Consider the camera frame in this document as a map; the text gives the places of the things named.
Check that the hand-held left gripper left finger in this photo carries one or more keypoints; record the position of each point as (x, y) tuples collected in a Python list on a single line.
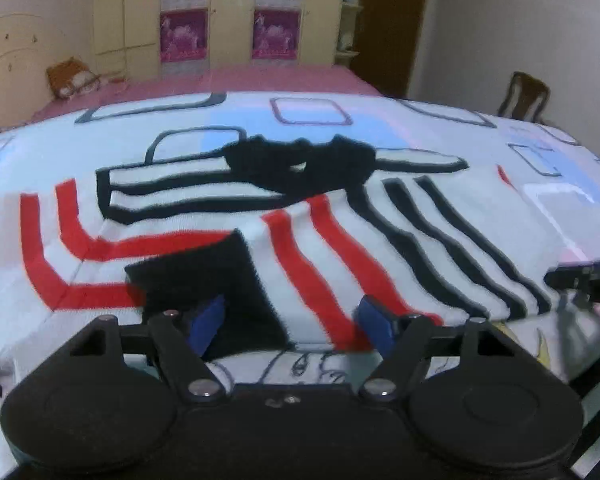
[(207, 327)]

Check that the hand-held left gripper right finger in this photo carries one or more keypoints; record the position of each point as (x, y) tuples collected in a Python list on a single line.
[(375, 325)]

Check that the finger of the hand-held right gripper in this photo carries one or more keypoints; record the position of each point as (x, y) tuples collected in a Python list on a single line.
[(575, 277)]

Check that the striped knit sweater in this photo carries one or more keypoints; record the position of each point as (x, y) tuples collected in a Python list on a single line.
[(325, 240)]

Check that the brown wooden chair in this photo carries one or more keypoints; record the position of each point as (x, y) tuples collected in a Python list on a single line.
[(522, 97)]

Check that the printed blanket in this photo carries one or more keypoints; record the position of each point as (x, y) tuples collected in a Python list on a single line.
[(40, 160)]

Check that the pink bed sheet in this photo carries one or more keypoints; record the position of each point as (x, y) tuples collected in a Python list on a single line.
[(180, 85)]

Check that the orange patterned pillow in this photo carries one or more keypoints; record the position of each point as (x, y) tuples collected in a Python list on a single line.
[(75, 77)]

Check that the brown wooden door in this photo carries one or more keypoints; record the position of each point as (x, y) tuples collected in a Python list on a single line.
[(390, 25)]

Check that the cream wardrobe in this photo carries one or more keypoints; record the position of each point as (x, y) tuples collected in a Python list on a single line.
[(230, 10)]

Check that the cream wooden headboard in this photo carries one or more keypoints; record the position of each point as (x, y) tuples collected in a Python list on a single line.
[(10, 60)]

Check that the pink wall poster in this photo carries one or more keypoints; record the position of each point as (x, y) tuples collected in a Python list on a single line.
[(184, 36), (276, 34)]

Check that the cream wall shelf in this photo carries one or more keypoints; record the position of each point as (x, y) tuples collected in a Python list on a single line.
[(350, 15)]

